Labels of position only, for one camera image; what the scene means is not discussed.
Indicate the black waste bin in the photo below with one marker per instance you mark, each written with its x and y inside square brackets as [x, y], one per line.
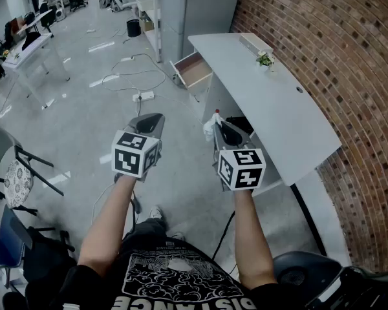
[133, 27]

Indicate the floral cushion chair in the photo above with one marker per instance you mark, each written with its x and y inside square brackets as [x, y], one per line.
[17, 179]

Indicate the white rectangular box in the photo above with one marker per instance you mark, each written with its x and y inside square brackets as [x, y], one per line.
[255, 44]

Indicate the blue chair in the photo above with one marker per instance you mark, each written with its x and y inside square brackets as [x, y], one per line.
[3, 244]

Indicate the white cloth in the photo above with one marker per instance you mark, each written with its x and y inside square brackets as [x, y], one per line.
[209, 128]

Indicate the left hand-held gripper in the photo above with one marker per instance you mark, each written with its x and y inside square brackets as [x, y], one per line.
[127, 160]

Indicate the white curved desk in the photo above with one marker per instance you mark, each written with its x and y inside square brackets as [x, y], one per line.
[278, 115]

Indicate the black bag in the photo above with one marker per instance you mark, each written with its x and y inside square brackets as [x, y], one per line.
[30, 39]

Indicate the white wooden drawer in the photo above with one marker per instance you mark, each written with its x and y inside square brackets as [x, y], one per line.
[194, 69]

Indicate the person's dark trousers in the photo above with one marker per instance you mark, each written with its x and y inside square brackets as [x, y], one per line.
[148, 231]

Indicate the white table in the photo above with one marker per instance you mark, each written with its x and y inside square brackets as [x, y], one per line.
[29, 57]

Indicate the brown cardboard box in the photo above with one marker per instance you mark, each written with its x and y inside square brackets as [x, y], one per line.
[146, 25]

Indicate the small potted plant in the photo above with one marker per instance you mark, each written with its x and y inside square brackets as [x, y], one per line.
[264, 60]

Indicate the person's white sneaker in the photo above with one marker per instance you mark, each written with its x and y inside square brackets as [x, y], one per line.
[156, 212]
[178, 236]

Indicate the white round-faced appliance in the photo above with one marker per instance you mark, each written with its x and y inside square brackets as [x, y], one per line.
[60, 15]

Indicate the person's right forearm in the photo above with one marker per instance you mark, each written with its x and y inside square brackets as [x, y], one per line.
[252, 237]

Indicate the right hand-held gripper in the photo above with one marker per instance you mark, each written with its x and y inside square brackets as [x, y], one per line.
[242, 173]

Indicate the person's left forearm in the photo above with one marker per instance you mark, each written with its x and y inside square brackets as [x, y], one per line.
[110, 224]

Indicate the person's black printed T-shirt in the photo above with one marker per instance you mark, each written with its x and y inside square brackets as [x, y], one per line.
[181, 279]

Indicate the table with black legs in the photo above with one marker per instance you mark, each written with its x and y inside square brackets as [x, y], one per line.
[35, 18]

